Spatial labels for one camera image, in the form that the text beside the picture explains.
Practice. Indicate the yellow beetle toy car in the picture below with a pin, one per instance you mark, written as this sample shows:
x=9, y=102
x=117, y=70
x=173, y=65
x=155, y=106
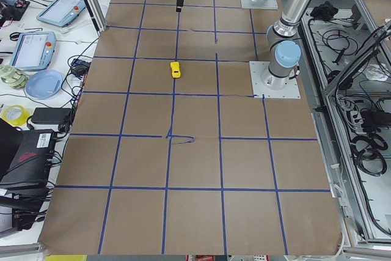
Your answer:
x=175, y=69

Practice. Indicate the yellow tape roll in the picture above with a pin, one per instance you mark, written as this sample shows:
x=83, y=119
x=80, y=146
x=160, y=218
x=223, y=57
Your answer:
x=15, y=115

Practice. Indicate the light blue plate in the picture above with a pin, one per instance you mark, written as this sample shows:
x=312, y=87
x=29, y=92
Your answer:
x=44, y=84

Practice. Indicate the brown paper table mat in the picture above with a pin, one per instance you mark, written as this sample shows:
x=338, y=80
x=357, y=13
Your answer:
x=193, y=165

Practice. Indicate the lower teach pendant tablet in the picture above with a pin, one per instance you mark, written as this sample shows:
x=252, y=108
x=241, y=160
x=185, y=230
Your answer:
x=33, y=51

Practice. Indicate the green tape rolls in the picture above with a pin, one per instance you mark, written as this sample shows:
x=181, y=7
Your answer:
x=13, y=77

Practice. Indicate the upper teach pendant tablet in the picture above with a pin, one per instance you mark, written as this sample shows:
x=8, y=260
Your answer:
x=61, y=13

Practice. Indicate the black computer box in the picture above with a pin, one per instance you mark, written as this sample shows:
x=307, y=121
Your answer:
x=25, y=157

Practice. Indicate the black power adapter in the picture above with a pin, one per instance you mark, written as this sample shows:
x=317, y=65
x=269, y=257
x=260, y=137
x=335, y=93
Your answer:
x=50, y=116

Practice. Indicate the teach pendant tablet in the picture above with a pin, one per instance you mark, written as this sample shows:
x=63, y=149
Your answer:
x=61, y=13
x=33, y=51

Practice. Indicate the black cloth bundle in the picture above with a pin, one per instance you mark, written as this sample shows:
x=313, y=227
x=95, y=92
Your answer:
x=325, y=11

